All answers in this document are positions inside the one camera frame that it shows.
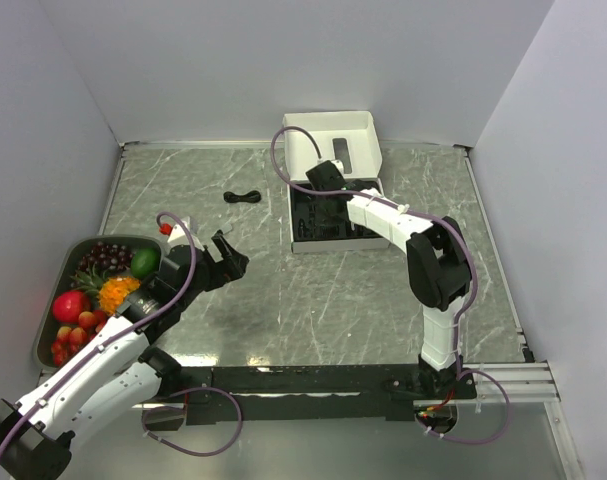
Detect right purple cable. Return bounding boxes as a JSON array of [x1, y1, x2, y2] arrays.
[[269, 125, 511, 444]]

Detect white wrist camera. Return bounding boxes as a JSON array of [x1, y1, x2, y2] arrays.
[[159, 216, 202, 249], [331, 159, 346, 174]]

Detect purple cable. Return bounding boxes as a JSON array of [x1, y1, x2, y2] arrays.
[[0, 211, 244, 480], [269, 125, 511, 444]]

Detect small red orange fruits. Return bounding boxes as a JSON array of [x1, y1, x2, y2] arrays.
[[50, 310, 108, 367]]

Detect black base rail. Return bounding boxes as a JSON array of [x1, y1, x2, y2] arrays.
[[153, 363, 477, 425]]

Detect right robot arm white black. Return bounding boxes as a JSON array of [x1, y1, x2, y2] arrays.
[[306, 161, 478, 399]]

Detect black coiled cable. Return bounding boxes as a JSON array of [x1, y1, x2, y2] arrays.
[[222, 190, 262, 205]]

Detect green avocado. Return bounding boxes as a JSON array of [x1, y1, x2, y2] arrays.
[[130, 248, 160, 280]]

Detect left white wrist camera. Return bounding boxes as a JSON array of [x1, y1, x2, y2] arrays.
[[159, 216, 202, 249]]

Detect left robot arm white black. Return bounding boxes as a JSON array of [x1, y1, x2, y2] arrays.
[[0, 233, 249, 479]]

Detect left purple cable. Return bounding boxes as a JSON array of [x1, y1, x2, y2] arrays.
[[0, 211, 244, 480]]

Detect dark red grape bunch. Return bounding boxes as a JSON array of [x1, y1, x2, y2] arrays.
[[77, 241, 134, 273]]

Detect orange pineapple toy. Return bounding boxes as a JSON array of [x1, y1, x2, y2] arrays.
[[71, 269, 142, 315]]

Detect white cardboard clipper box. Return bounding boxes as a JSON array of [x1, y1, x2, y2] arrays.
[[283, 111, 389, 254]]

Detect black plastic insert tray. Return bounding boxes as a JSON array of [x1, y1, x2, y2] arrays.
[[289, 188, 380, 242]]

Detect grey fruit tray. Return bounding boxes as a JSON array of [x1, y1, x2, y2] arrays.
[[33, 235, 167, 373]]

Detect aluminium extrusion rail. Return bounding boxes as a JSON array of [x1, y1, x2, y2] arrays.
[[466, 362, 560, 403]]

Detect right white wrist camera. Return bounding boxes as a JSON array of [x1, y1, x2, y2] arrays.
[[331, 159, 346, 174]]

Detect red apple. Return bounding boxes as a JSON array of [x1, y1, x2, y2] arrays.
[[52, 290, 91, 324]]

